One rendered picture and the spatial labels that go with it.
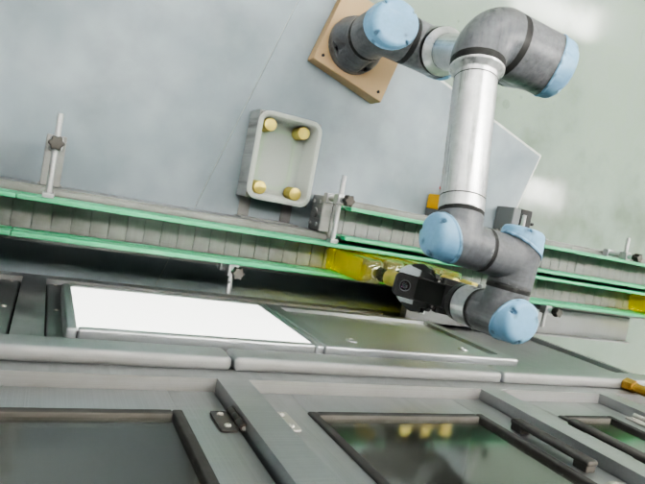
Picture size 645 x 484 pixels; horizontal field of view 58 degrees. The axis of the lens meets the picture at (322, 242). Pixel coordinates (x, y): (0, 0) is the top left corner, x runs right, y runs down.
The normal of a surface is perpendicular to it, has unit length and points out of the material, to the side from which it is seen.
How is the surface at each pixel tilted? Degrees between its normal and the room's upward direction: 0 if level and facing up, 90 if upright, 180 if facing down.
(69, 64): 0
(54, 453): 90
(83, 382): 0
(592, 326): 0
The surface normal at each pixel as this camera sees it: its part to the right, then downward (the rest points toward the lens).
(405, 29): 0.27, 0.03
